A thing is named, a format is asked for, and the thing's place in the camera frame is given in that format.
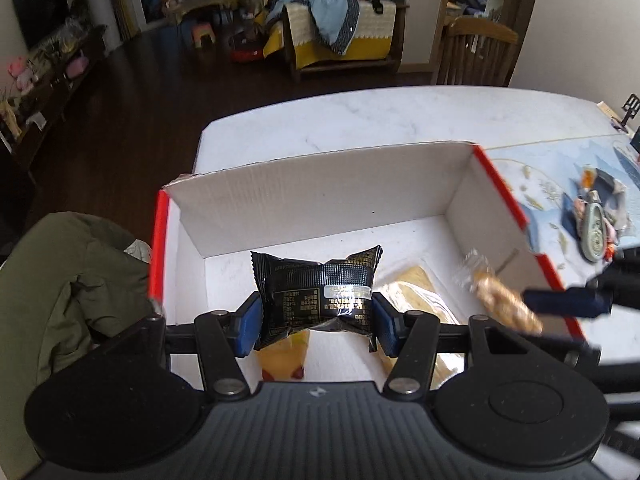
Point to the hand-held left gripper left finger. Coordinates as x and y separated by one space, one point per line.
248 327

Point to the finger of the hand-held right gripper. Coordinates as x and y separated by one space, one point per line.
565 302
575 349

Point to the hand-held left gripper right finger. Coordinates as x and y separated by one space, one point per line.
385 327

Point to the snack bar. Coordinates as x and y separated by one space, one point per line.
500 297

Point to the black snack packet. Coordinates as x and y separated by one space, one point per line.
315 295

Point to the beige plush doll with face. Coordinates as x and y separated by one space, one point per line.
619 212

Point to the white cardboard box red rim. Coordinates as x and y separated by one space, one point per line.
325 200

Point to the yellow flat snack packet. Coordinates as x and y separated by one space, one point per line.
420 290

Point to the blue printed table mat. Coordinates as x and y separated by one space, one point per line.
545 175

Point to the dark card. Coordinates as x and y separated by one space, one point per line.
636 140

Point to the green jacket sleeve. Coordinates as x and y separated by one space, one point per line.
60 285

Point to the beige paper slip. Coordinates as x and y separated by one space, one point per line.
607 108

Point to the black phone stand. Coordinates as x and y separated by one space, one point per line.
631 107

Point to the wooden chair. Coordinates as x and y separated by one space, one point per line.
475 52

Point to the red round basin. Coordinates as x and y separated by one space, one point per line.
247 54

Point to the pink plastic stool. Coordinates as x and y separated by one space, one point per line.
202 34

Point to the sofa with cream yellow cover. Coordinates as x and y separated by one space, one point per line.
370 30

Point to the dark wooden tv cabinet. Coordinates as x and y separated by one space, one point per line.
50 95

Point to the pink bag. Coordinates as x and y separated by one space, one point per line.
77 66

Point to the blue clothes pile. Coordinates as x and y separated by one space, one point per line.
327 15

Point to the pink plush toy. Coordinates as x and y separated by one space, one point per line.
22 74

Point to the black television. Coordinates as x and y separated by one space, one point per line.
40 10

